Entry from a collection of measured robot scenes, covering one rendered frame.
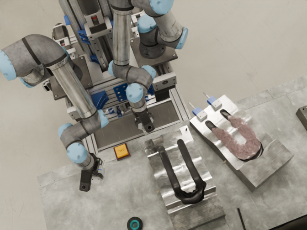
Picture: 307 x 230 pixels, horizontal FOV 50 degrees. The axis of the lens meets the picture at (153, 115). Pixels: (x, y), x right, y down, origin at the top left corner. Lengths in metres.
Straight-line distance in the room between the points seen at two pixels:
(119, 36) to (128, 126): 1.26
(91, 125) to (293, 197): 1.06
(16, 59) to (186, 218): 1.05
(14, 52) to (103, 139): 1.43
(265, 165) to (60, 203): 1.08
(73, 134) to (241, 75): 1.93
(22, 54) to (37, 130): 1.81
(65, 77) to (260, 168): 1.02
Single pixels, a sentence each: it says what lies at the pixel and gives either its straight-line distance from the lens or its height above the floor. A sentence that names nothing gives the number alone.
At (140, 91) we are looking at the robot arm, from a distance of 1.45.
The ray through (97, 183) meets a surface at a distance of 1.70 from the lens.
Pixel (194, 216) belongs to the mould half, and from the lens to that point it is 1.70.
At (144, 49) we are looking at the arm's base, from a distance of 1.84.
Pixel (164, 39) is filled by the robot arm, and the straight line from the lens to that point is 1.65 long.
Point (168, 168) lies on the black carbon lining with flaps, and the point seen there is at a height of 0.88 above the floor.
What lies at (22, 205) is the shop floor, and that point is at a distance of 2.92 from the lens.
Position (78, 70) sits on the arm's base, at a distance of 1.86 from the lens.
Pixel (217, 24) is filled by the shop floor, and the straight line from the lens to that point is 3.38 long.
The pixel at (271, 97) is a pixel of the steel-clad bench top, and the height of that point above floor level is 0.80.
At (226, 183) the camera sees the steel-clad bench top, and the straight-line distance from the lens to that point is 1.80.
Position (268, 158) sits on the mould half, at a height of 0.91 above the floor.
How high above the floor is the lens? 2.54
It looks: 63 degrees down
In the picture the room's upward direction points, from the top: 14 degrees counter-clockwise
